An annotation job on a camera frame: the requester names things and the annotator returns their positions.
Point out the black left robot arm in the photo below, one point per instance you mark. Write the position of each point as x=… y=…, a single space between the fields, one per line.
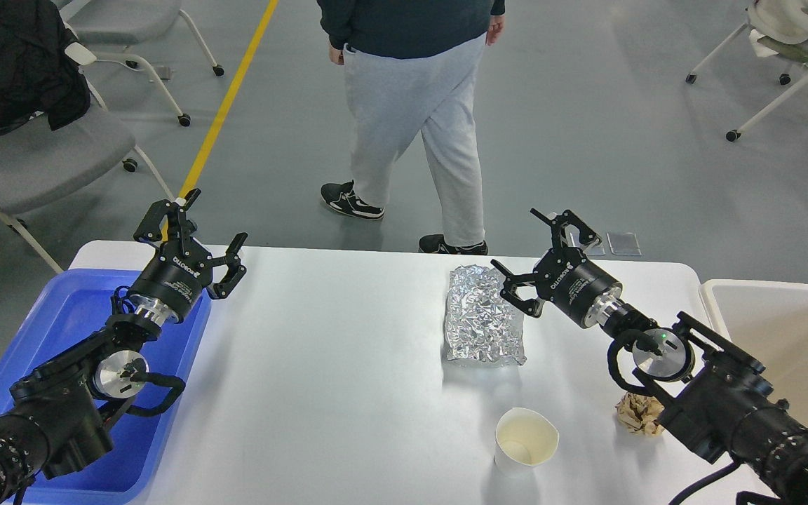
x=64 y=408

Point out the white paper cup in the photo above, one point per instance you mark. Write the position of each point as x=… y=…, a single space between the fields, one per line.
x=525 y=439

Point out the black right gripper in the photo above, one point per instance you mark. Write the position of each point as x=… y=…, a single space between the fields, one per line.
x=576 y=284

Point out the right floor metal plate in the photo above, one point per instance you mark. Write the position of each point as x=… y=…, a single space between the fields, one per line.
x=624 y=244

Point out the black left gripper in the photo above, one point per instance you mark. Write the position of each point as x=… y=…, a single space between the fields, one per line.
x=173 y=279

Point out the blue plastic bin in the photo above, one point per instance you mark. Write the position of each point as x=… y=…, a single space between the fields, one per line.
x=71 y=307

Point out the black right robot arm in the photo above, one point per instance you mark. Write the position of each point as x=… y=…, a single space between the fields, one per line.
x=715 y=398

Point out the person in grey trousers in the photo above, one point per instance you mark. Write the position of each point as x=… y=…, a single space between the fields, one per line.
x=410 y=71

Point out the beige plastic bin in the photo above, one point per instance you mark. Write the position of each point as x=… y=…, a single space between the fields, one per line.
x=769 y=320

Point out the crumpled aluminium foil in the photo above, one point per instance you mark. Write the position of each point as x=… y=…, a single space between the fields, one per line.
x=481 y=328

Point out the black jacket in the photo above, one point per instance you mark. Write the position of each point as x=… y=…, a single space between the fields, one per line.
x=36 y=75

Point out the left floor metal plate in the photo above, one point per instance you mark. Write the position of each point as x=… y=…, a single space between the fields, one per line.
x=596 y=248

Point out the white chair with cushion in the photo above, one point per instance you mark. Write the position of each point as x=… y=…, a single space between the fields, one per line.
x=774 y=28

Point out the floor metal plate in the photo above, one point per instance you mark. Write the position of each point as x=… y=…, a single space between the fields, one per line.
x=624 y=244
x=596 y=248

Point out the crumpled brown paper ball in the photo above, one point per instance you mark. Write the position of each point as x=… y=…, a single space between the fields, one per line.
x=640 y=414

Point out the grey office chair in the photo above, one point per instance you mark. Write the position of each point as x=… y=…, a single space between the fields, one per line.
x=39 y=165

